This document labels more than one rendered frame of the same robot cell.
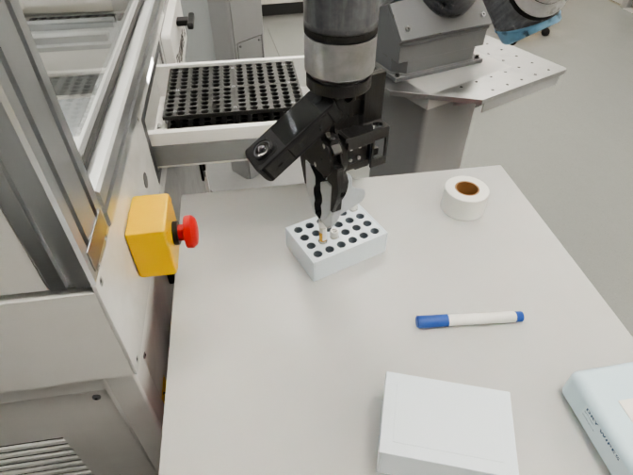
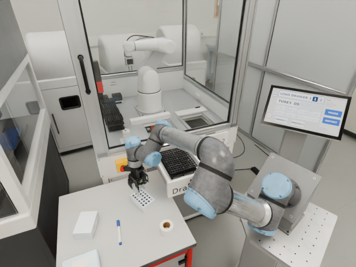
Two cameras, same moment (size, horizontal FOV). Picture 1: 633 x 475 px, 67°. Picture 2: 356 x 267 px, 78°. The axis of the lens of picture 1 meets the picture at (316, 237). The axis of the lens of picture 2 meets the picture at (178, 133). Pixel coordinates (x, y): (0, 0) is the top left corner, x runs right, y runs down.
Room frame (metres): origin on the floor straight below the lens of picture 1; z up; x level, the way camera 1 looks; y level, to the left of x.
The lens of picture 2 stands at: (0.49, -0.93, 1.77)
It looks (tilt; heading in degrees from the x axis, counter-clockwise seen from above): 32 degrees down; 76
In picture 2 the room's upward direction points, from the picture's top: straight up
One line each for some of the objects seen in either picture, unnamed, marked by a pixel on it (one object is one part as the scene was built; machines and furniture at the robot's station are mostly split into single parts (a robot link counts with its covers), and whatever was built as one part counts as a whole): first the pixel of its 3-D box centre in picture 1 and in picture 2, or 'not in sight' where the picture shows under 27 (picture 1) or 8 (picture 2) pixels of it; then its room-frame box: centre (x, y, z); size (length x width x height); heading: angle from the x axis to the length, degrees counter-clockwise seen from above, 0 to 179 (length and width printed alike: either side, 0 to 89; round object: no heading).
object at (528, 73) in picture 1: (435, 79); (277, 224); (1.22, -0.32, 0.70); 0.45 x 0.44 x 0.12; 123
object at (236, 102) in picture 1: (235, 103); (177, 162); (0.76, 0.14, 0.87); 0.22 x 0.18 x 0.06; 99
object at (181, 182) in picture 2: not in sight; (190, 182); (0.79, -0.06, 0.87); 0.29 x 0.02 x 0.11; 9
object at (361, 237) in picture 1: (335, 239); (142, 199); (0.51, -0.03, 0.78); 0.12 x 0.08 x 0.04; 120
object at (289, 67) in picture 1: (293, 83); (184, 168); (0.78, 0.04, 0.90); 0.18 x 0.02 x 0.01; 9
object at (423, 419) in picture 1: (443, 432); (86, 224); (0.22, -0.13, 0.79); 0.13 x 0.09 x 0.05; 79
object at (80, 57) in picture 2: not in sight; (85, 76); (0.32, 0.18, 1.45); 0.05 x 0.03 x 0.19; 99
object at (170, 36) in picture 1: (175, 37); (210, 141); (1.05, 0.31, 0.87); 0.29 x 0.02 x 0.11; 9
